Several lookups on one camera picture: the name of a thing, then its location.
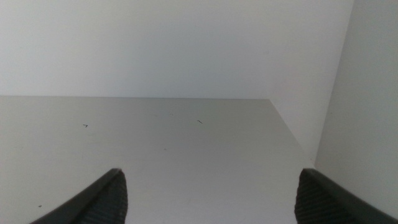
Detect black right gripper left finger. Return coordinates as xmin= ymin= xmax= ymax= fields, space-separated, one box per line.
xmin=29 ymin=167 xmax=129 ymax=224

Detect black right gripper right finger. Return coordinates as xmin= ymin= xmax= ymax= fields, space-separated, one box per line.
xmin=294 ymin=168 xmax=398 ymax=224

